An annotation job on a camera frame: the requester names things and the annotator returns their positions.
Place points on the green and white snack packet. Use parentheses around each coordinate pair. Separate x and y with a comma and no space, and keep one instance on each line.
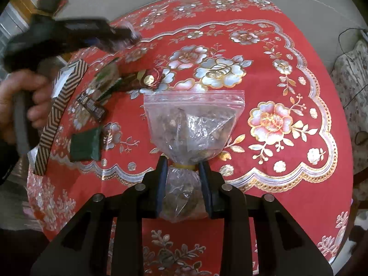
(105,77)

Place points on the yellow door frame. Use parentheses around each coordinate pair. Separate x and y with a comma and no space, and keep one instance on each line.
(21,3)

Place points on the floral chair cushion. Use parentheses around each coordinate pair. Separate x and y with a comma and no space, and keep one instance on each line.
(350,92)

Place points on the small black snack packet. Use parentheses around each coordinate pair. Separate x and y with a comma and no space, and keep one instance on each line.
(92,106)

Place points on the clear plastic bag of snacks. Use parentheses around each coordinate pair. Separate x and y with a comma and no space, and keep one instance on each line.
(189,126)

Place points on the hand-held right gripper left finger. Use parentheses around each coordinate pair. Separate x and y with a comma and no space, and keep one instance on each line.
(162,178)

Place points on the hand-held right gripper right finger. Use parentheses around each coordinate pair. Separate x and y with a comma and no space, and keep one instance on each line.
(204,184)

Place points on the chevron striped cardboard box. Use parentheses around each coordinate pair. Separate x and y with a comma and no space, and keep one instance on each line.
(57,112)

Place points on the dark green snack packet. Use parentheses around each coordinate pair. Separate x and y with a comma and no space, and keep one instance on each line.
(84,146)

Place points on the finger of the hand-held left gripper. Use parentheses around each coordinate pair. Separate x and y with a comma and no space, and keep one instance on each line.
(122,31)
(120,42)

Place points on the dark red gold-print snack packet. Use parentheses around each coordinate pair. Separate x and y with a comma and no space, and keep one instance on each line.
(143,80)

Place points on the red floral tablecloth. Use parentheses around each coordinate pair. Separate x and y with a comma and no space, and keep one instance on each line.
(258,161)

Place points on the person's left hand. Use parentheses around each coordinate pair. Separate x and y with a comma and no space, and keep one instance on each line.
(40,99)

